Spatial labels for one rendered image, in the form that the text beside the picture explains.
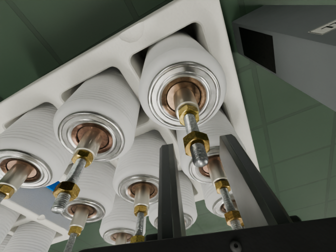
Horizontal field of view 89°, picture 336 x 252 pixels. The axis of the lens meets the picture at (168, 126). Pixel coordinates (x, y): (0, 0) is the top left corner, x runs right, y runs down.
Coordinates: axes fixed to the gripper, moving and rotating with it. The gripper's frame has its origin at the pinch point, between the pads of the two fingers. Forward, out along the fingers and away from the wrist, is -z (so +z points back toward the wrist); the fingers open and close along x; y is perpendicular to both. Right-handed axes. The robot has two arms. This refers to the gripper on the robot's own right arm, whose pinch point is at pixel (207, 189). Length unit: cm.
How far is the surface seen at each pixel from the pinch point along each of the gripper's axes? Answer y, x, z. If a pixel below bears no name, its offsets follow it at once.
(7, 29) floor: -9.4, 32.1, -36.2
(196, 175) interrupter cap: 12.8, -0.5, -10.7
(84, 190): 13.5, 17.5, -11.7
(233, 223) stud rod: 11.0, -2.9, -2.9
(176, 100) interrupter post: -0.7, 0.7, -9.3
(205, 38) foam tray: -3.8, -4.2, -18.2
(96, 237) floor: 84, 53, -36
